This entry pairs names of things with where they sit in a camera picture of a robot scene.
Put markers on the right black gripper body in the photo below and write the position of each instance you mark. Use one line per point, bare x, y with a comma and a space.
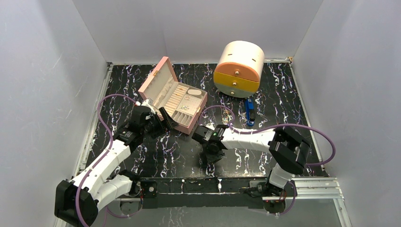
211, 155

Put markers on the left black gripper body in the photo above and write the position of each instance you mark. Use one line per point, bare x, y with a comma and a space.
156, 127

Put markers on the pink jewelry box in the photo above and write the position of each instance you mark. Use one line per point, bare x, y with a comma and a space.
162, 89

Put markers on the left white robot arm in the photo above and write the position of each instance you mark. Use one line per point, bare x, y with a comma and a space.
79, 200

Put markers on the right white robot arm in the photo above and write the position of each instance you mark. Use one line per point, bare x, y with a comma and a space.
289, 149

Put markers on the white oval pad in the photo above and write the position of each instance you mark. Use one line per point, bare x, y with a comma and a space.
194, 92

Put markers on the blue stapler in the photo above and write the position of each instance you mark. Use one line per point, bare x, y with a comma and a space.
250, 112

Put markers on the round three-drawer organizer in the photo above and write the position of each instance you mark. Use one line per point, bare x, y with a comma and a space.
239, 70

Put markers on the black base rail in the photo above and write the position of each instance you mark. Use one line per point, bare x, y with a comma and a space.
215, 192

